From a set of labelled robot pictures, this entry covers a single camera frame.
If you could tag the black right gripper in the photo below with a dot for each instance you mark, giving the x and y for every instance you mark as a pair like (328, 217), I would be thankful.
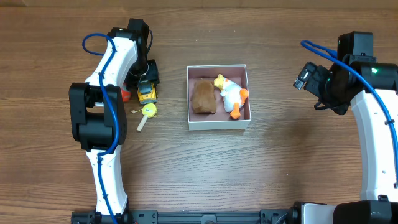
(329, 101)

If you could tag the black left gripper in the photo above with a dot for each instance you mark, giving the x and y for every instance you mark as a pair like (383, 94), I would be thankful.
(148, 78)

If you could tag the yellow toy excavator truck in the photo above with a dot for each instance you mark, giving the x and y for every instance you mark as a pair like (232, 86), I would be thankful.
(146, 93)

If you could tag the red grey toy ball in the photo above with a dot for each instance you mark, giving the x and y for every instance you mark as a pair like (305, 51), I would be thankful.
(125, 93)

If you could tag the brown plush bear toy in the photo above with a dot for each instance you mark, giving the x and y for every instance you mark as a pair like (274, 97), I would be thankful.
(203, 99)

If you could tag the white plush duck toy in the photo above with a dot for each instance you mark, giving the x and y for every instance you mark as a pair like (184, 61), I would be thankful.
(234, 96)

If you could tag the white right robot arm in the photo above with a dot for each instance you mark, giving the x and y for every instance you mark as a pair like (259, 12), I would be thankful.
(356, 81)

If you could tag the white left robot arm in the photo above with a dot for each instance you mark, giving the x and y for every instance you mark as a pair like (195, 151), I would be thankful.
(99, 122)

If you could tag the yellow wooden rattle drum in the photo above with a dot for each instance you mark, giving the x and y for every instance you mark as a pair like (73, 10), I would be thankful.
(148, 111)

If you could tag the white box pink interior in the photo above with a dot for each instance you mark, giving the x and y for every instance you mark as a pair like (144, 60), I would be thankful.
(221, 119)

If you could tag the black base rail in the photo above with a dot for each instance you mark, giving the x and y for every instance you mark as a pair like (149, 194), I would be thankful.
(206, 216)

